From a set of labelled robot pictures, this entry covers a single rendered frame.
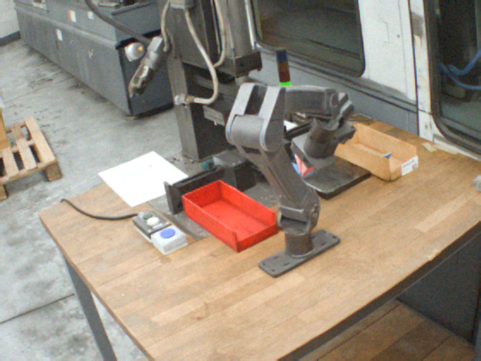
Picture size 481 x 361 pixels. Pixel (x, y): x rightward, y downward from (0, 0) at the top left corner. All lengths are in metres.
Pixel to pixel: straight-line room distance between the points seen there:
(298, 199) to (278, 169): 0.11
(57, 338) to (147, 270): 1.41
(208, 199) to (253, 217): 0.15
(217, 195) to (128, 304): 0.47
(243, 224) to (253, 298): 0.30
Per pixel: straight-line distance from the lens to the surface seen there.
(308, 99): 1.31
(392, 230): 1.51
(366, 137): 1.90
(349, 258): 1.42
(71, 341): 2.80
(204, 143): 1.94
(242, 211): 1.64
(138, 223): 1.63
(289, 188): 1.30
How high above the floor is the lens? 1.73
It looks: 27 degrees down
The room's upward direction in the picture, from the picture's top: 9 degrees counter-clockwise
